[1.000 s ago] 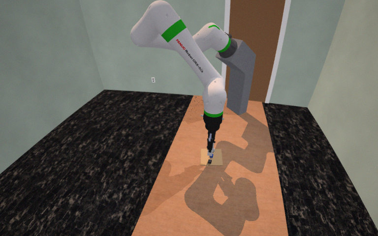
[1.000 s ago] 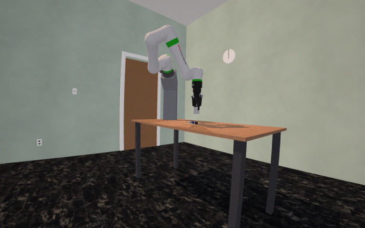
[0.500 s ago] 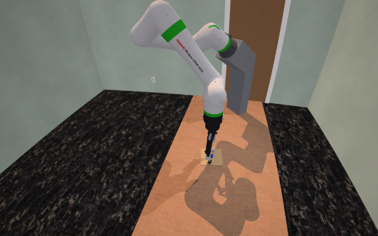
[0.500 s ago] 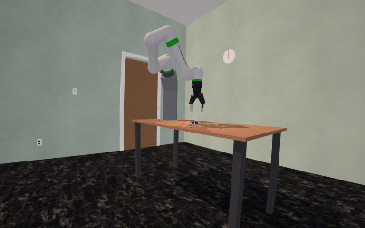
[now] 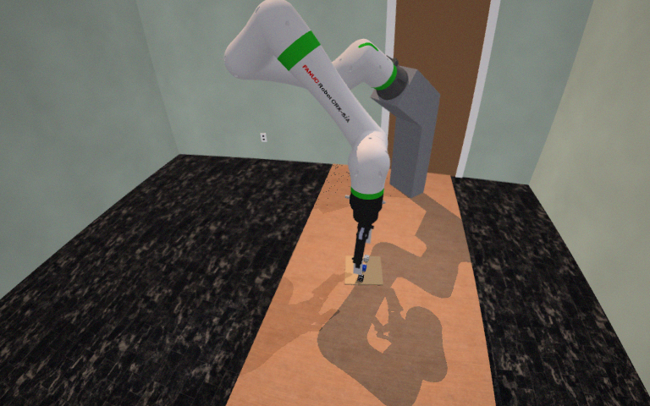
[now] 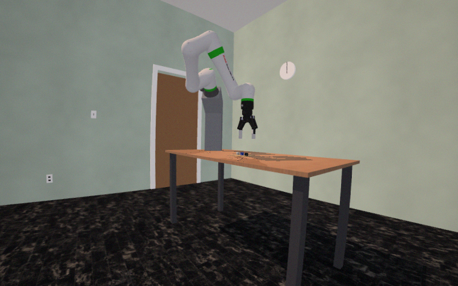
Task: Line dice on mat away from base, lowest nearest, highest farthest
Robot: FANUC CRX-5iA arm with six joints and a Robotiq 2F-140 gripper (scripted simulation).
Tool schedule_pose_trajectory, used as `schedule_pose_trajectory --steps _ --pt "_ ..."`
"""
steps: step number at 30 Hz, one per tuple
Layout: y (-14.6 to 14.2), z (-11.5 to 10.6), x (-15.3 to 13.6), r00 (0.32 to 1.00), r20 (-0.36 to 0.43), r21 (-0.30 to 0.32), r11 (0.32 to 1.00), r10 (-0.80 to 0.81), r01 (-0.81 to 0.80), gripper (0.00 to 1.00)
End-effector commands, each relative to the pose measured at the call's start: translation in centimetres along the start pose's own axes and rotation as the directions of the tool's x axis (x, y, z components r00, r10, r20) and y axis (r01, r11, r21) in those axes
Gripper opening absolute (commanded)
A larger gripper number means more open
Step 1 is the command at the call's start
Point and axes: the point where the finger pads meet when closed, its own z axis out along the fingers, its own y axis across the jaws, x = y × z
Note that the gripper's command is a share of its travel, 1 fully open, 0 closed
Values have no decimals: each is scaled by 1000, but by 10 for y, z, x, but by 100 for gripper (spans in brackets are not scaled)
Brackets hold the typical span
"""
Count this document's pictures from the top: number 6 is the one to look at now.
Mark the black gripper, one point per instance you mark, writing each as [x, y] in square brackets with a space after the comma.
[246, 118]

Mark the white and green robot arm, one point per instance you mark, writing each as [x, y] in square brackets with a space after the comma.
[195, 80]

